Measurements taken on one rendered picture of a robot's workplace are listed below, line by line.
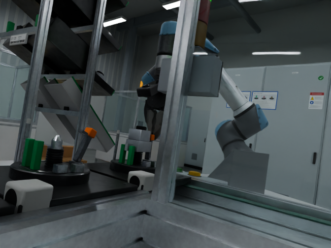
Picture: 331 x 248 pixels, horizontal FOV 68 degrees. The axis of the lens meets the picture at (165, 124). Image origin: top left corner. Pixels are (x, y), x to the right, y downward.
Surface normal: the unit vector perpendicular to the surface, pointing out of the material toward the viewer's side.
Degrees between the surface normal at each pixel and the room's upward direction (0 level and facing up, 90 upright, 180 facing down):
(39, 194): 90
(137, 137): 90
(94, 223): 90
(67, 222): 90
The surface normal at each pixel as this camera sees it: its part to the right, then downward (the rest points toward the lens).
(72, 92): 0.74, 0.08
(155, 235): -0.53, -0.11
